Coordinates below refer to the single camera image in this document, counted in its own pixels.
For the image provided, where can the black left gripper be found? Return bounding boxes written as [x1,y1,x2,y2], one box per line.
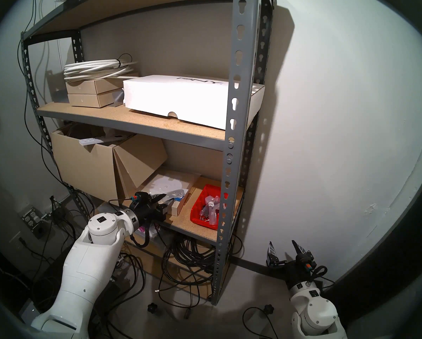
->
[130,192,170,226]

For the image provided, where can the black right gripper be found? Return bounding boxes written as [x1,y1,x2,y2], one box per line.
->
[266,240,327,289]

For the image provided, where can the clear bag with white label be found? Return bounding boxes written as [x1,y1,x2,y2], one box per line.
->
[151,188,190,201]

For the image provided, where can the red plastic bin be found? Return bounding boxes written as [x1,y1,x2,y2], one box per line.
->
[190,184,229,231]

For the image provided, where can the clear bag with black part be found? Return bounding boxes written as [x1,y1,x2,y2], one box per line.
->
[201,195,221,225]

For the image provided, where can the grey steel rack shelf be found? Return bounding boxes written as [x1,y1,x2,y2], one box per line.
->
[20,0,277,306]

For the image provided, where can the white round paper sheet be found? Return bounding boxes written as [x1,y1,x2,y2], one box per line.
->
[148,176,182,196]

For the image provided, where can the flat brown cardboard box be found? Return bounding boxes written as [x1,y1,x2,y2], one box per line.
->
[135,171,201,217]

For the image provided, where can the black baseboard strip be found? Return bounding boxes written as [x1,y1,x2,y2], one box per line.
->
[230,256,289,277]

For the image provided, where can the large open cardboard box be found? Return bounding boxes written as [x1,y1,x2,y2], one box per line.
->
[51,122,168,206]

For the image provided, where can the white PNY cardboard box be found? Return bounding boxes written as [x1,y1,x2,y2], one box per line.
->
[123,75,265,130]

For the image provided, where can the small brown cardboard box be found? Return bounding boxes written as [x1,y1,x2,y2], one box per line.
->
[66,77,134,95]
[68,89,125,108]

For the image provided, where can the grey floor device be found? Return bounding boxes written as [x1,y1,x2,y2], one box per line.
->
[19,301,44,328]

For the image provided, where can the black cable bundle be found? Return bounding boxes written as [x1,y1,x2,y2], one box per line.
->
[154,232,245,309]

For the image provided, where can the grey wall power outlet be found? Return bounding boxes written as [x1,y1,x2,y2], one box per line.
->
[20,207,51,239]

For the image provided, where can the white coiled cable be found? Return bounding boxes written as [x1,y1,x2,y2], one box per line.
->
[63,54,139,82]

